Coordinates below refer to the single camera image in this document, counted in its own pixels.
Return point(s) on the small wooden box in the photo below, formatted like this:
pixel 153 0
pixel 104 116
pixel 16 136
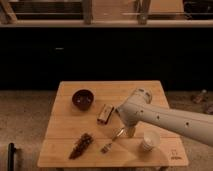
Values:
pixel 105 114

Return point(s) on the wooden folding table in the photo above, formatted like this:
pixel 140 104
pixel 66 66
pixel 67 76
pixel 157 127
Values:
pixel 67 124

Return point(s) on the silver metal fork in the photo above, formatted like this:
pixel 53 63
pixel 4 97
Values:
pixel 107 146

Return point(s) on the dark purple bowl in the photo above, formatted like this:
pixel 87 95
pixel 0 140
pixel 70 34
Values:
pixel 83 99

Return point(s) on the wooden shelf frame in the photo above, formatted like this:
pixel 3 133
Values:
pixel 106 13

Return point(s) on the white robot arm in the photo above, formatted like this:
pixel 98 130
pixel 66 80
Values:
pixel 137 107

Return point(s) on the black bar on floor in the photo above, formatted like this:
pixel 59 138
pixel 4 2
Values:
pixel 11 153

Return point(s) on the wooden gripper block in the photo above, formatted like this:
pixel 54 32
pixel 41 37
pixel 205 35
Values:
pixel 130 131

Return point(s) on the brown pine cone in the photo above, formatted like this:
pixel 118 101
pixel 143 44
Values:
pixel 81 145

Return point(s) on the white paper cup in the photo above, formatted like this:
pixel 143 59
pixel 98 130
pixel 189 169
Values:
pixel 150 140

